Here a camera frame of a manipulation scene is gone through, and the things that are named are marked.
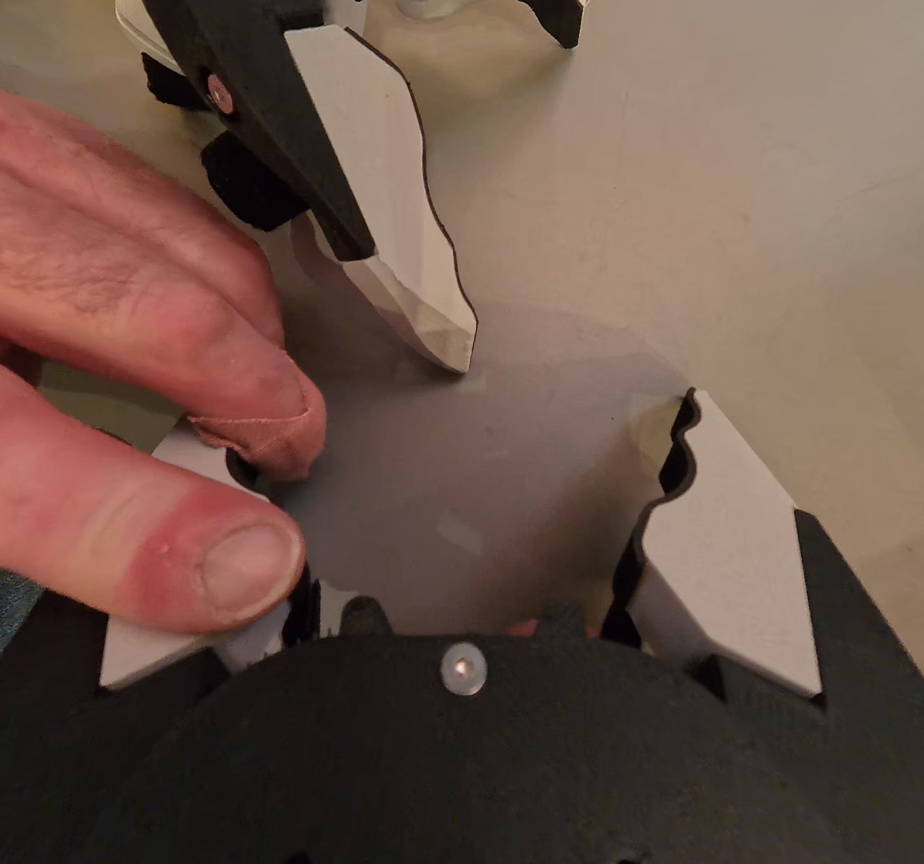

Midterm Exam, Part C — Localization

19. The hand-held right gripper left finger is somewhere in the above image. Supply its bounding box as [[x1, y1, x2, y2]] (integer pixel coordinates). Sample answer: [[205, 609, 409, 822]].
[[98, 418, 323, 689]]

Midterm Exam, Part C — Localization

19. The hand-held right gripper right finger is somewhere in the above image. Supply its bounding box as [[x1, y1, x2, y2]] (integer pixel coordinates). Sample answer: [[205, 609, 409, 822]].
[[599, 386, 825, 699]]

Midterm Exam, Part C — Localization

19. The person's left hand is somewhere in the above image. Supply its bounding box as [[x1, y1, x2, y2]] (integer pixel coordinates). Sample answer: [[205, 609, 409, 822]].
[[0, 86, 329, 637]]

